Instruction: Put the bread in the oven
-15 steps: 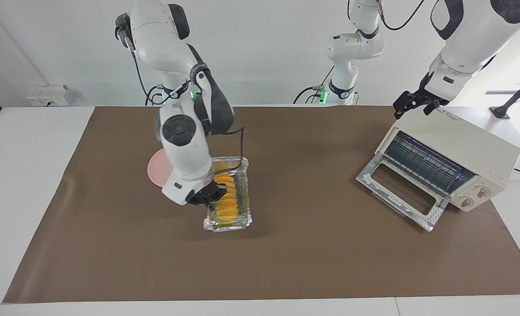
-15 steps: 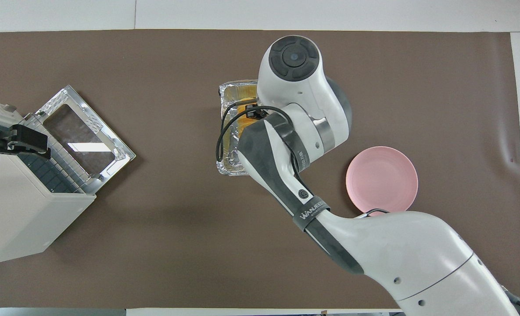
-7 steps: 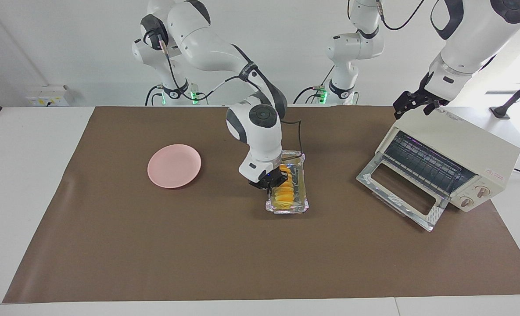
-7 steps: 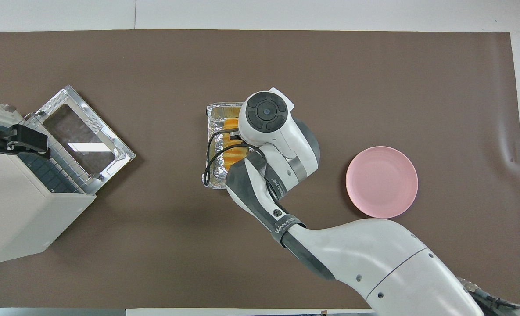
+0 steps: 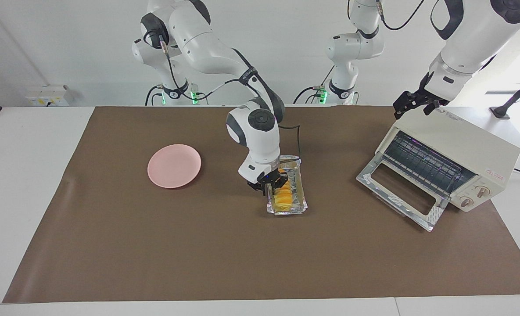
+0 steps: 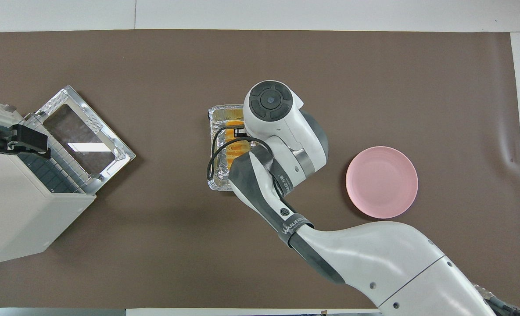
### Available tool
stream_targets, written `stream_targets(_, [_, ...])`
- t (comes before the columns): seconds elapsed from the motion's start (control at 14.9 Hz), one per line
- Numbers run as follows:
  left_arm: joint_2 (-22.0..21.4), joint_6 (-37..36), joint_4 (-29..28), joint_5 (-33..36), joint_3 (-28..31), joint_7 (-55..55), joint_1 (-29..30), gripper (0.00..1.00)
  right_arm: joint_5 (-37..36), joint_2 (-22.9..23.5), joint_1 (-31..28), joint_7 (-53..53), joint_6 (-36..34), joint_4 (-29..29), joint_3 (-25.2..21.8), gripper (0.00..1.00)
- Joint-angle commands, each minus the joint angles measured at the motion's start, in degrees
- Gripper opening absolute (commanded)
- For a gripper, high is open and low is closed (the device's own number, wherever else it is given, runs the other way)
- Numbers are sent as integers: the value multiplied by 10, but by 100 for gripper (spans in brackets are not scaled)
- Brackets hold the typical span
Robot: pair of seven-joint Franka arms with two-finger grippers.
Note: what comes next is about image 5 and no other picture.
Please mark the cream oven knob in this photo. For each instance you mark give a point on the cream oven knob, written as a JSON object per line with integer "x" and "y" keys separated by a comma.
{"x": 482, "y": 191}
{"x": 466, "y": 201}

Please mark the aluminium foil tray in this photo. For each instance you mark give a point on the aluminium foil tray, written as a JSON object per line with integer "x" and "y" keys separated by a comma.
{"x": 303, "y": 188}

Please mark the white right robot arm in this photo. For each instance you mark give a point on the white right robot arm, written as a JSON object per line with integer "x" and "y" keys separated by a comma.
{"x": 207, "y": 48}

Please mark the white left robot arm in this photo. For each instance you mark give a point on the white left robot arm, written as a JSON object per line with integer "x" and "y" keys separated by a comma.
{"x": 475, "y": 35}

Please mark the pink round plate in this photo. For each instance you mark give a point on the pink round plate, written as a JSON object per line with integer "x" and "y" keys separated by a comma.
{"x": 174, "y": 166}

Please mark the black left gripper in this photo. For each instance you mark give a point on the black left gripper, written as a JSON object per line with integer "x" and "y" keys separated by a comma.
{"x": 431, "y": 97}

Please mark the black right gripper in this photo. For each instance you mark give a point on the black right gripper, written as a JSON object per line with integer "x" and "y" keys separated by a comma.
{"x": 260, "y": 181}

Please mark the metal glass oven door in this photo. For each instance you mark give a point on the metal glass oven door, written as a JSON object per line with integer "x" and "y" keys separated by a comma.
{"x": 396, "y": 200}

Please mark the sliced orange bread loaf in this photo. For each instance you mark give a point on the sliced orange bread loaf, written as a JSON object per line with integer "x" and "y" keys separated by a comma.
{"x": 283, "y": 199}

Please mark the black stand with pole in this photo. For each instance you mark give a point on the black stand with pole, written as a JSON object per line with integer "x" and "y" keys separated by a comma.
{"x": 500, "y": 113}

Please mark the cream toaster oven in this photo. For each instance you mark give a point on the cream toaster oven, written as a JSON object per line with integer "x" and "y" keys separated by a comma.
{"x": 461, "y": 140}

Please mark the brown table mat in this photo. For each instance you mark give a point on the brown table mat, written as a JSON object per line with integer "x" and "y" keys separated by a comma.
{"x": 286, "y": 263}

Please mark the white wall outlet box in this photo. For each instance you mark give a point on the white wall outlet box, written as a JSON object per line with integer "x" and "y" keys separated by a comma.
{"x": 49, "y": 96}

